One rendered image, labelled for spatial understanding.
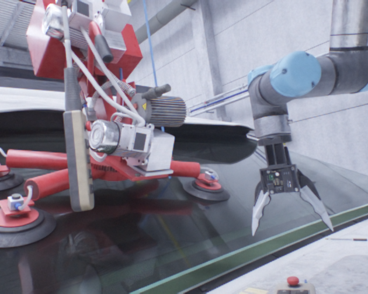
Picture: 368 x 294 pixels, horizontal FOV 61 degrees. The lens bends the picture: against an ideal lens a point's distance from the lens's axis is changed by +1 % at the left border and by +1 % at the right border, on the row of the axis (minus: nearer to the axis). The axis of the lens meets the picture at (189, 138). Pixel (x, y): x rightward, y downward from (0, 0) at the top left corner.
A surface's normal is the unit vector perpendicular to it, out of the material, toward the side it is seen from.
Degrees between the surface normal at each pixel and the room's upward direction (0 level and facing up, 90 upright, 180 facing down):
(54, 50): 160
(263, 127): 90
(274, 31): 90
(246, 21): 90
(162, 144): 116
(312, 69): 90
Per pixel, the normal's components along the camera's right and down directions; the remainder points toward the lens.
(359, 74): 0.19, 0.29
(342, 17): -0.84, 0.22
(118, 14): 0.33, 0.88
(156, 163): 0.64, 0.27
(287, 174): -0.36, -0.07
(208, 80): -0.75, 0.02
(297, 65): 0.15, -0.15
